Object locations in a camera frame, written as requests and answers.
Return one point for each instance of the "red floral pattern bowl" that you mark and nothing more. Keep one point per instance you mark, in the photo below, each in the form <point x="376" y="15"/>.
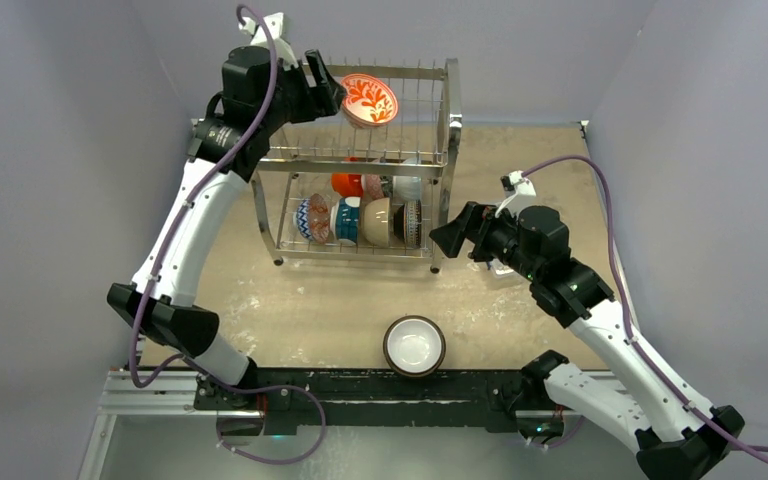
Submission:
<point x="369" y="102"/>

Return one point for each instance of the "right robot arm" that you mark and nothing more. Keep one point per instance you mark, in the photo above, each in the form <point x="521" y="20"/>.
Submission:
<point x="673" y="431"/>

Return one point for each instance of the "brown-rimmed white bowl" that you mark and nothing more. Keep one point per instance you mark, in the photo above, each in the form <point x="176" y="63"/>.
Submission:
<point x="414" y="346"/>

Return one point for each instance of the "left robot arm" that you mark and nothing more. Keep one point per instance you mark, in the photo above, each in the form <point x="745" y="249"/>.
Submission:
<point x="159" y="302"/>

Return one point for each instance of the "red geometric pattern bowl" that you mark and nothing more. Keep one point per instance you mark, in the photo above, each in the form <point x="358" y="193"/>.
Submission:
<point x="312" y="219"/>

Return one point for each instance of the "steel two-tier dish rack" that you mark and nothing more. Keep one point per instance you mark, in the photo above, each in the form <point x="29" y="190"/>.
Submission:
<point x="423" y="141"/>

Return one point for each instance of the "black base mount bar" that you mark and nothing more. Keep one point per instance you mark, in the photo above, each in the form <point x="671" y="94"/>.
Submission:
<point x="282" y="399"/>

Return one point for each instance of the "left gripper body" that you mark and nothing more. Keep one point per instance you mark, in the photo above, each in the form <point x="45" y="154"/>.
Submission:
<point x="296" y="102"/>

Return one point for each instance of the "clear plastic screw box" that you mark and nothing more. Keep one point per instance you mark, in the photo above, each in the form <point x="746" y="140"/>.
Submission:
<point x="499" y="270"/>

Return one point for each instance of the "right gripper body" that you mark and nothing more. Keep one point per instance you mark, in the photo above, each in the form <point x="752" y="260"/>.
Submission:
<point x="475" y="225"/>

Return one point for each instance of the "beige speckled bowl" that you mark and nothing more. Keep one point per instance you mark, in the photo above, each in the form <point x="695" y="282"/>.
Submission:
<point x="375" y="222"/>

